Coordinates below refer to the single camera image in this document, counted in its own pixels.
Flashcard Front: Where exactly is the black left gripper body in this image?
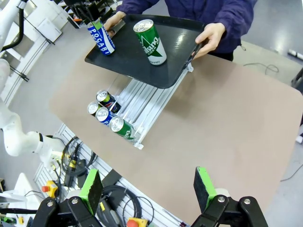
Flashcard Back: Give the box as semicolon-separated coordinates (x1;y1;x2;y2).
63;0;112;23

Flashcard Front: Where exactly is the yellow emergency stop button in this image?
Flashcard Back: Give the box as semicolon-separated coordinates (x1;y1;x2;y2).
127;218;149;227
41;180;59;197

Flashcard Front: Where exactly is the black Pepsi can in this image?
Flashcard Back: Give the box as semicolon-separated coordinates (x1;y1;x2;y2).
87;101;100;116
96;89;122;114

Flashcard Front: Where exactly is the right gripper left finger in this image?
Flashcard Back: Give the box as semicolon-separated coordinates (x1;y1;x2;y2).
35;169;104;227

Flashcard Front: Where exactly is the left arm black cable sleeve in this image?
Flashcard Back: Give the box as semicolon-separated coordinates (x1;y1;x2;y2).
0;0;26;52

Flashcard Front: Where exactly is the person's left hand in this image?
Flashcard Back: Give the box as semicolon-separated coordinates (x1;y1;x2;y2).
191;22;226;60

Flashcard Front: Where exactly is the green Chilsung Cider can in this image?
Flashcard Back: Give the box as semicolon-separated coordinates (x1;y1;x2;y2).
133;19;168;66
109;116;137;143

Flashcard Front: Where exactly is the white slotted mounting plate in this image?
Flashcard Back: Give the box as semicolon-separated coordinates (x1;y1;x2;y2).
34;122;190;227

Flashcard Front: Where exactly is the person's right hand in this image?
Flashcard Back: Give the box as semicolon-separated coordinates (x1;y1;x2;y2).
103;11;126;38

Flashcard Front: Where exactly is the clear acrylic can rack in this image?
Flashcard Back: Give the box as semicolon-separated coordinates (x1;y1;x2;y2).
104;63;194;149

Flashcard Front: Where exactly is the person in navy jacket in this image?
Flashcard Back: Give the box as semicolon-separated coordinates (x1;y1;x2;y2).
116;0;258;62

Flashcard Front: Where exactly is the black cable and connector bundle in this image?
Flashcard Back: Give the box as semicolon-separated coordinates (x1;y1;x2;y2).
53;136;97;187

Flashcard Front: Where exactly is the black cable coil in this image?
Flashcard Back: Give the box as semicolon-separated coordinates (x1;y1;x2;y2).
100;185;156;227

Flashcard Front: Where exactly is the person's left forearm navy sleeve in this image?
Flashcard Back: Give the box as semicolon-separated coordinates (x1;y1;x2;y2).
220;0;258;55

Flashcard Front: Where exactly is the person's right forearm navy sleeve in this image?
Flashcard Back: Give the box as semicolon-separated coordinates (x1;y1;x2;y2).
116;0;152;17

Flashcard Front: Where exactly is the blue Pocari Sweat can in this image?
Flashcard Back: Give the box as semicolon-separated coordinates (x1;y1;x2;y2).
95;107;117;126
87;20;116;57

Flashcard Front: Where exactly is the black plastic serving tray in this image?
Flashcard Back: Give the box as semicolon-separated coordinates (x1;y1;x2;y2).
84;13;206;89

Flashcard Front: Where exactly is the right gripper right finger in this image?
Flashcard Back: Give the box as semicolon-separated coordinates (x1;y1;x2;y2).
191;166;268;227

